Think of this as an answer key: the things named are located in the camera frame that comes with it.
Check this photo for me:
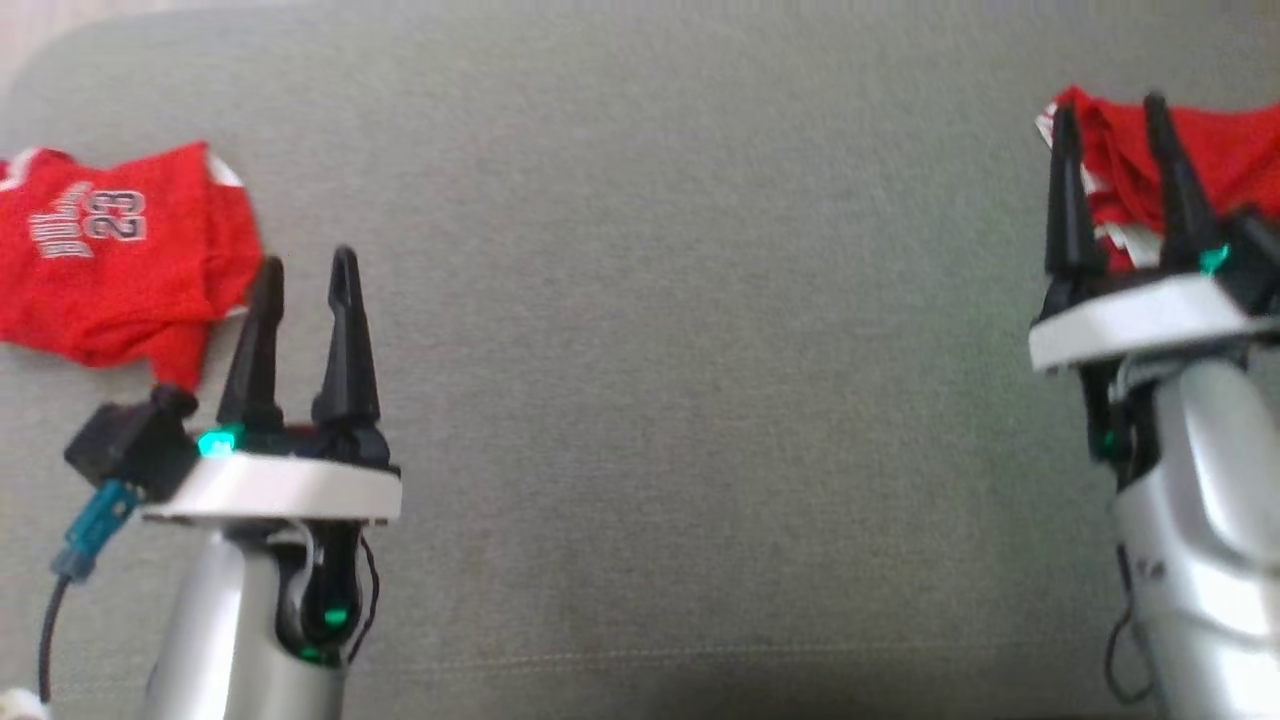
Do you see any red and white striped garment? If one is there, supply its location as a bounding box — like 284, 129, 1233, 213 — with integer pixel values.
1035, 85, 1280, 273

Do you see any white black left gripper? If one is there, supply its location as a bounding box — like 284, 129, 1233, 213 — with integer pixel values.
140, 245, 403, 526

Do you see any black cable with teal connector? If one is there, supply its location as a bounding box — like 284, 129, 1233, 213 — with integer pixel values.
40, 478, 141, 701

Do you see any red jersey with number 23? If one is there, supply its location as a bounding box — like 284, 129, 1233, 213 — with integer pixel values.
0, 140, 266, 391

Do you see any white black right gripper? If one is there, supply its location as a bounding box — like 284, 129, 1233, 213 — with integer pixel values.
1028, 92, 1280, 376

